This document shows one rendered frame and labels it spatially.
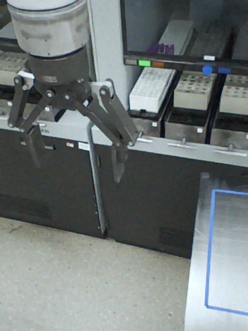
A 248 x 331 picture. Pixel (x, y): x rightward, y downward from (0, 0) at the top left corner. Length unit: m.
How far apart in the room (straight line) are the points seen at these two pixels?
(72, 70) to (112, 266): 1.53
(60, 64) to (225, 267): 0.64
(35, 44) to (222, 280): 0.67
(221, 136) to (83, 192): 0.67
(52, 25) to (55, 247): 1.68
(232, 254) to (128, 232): 0.92
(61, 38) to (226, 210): 0.73
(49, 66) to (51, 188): 1.35
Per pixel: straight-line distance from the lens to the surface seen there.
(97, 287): 1.94
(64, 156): 1.67
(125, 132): 0.57
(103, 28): 1.40
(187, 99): 1.43
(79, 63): 0.54
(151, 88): 1.47
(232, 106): 1.42
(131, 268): 1.98
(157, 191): 1.63
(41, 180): 1.84
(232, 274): 0.99
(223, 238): 1.05
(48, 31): 0.50
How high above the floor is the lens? 1.64
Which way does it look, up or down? 42 degrees down
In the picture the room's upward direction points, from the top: 5 degrees counter-clockwise
